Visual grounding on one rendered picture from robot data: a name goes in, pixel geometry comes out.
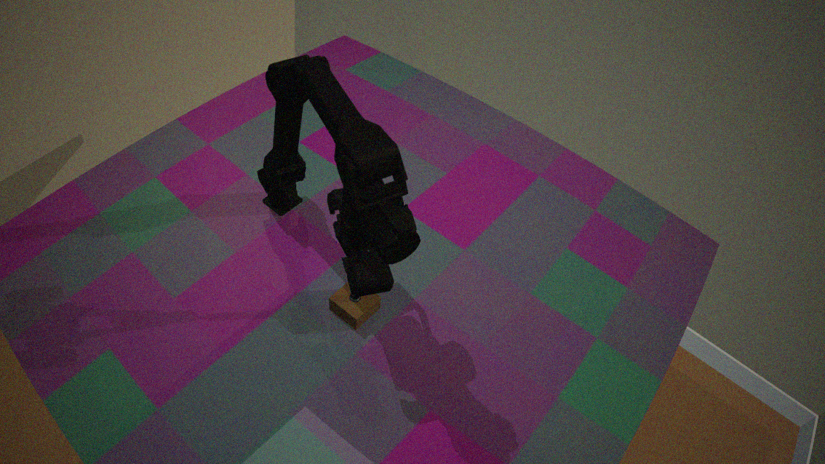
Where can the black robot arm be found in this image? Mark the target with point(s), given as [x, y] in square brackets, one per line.
[364, 154]

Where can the brown square block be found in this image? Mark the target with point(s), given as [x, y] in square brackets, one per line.
[353, 313]

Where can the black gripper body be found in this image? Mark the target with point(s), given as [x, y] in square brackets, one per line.
[369, 274]

